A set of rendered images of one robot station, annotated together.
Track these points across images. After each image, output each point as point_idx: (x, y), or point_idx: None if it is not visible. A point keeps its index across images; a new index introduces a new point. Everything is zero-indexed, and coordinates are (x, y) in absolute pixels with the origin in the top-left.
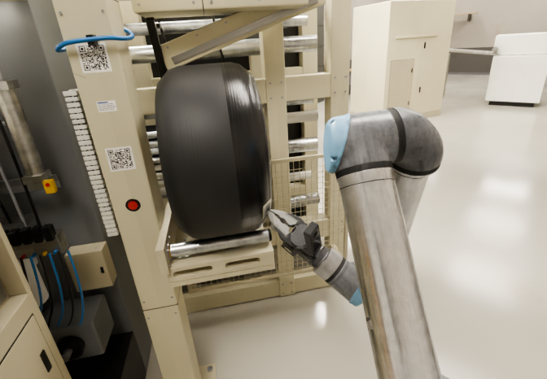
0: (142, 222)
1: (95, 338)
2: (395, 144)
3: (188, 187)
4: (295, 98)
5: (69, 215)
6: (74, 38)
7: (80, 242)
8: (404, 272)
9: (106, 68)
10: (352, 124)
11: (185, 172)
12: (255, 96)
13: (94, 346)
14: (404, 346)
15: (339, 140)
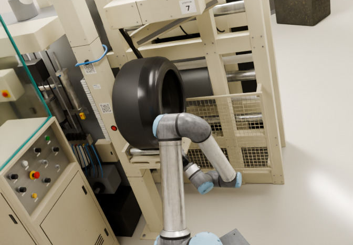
0: (118, 135)
1: (109, 185)
2: (174, 132)
3: (123, 129)
4: (225, 52)
5: (96, 124)
6: (81, 61)
7: (102, 138)
8: (169, 182)
9: (94, 72)
10: (159, 122)
11: (121, 123)
12: (153, 87)
13: (109, 189)
14: (165, 206)
15: (154, 128)
